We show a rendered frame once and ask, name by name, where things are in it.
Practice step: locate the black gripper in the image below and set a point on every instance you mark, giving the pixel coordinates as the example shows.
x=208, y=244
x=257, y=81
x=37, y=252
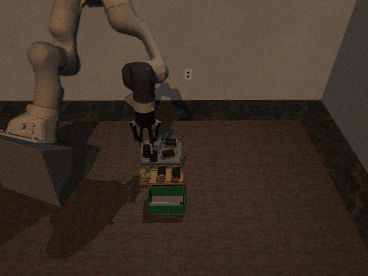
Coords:
x=145, y=120

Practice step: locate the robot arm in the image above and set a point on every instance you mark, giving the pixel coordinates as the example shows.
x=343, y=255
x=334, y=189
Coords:
x=49, y=62

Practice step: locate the black battery with yellow top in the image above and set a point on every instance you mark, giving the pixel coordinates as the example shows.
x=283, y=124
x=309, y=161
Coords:
x=153, y=157
x=171, y=141
x=176, y=171
x=169, y=152
x=146, y=150
x=161, y=171

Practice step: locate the green open box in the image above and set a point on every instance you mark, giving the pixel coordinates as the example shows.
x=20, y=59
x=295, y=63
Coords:
x=166, y=201

